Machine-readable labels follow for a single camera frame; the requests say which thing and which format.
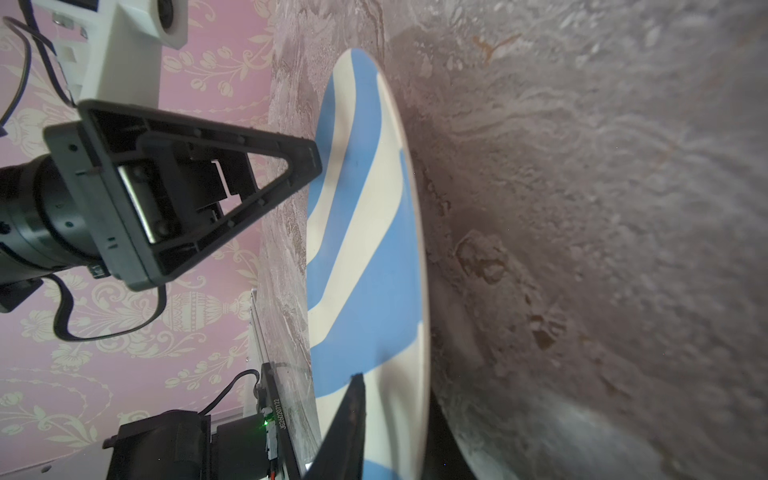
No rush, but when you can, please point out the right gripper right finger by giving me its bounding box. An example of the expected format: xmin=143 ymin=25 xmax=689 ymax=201
xmin=422 ymin=391 xmax=476 ymax=480

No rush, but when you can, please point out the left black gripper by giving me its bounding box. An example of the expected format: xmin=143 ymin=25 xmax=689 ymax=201
xmin=43 ymin=100 xmax=322 ymax=291

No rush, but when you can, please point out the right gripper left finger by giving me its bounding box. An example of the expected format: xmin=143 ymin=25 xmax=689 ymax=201
xmin=304 ymin=373 xmax=366 ymax=480

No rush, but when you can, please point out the blue striped plate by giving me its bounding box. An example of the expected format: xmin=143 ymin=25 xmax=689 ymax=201
xmin=306 ymin=48 xmax=430 ymax=479

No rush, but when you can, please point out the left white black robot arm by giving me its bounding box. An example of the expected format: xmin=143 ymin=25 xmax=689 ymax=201
xmin=1 ymin=100 xmax=322 ymax=291

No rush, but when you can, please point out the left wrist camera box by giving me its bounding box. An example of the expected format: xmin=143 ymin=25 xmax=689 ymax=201
xmin=32 ymin=0 xmax=188 ymax=109

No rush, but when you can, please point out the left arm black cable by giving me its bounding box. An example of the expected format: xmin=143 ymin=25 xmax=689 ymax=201
xmin=0 ymin=0 xmax=169 ymax=343

